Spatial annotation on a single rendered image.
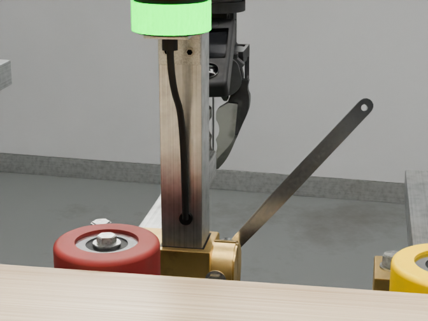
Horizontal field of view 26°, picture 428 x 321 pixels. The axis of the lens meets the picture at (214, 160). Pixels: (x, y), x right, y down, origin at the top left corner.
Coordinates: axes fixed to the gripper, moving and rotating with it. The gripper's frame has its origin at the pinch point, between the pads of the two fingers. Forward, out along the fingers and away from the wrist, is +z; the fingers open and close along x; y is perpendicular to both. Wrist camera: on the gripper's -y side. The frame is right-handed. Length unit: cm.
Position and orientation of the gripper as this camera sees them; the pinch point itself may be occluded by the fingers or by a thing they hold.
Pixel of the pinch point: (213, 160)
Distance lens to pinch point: 117.2
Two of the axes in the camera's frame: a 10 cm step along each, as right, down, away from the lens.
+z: 0.0, 9.6, 2.9
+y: 1.7, -2.9, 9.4
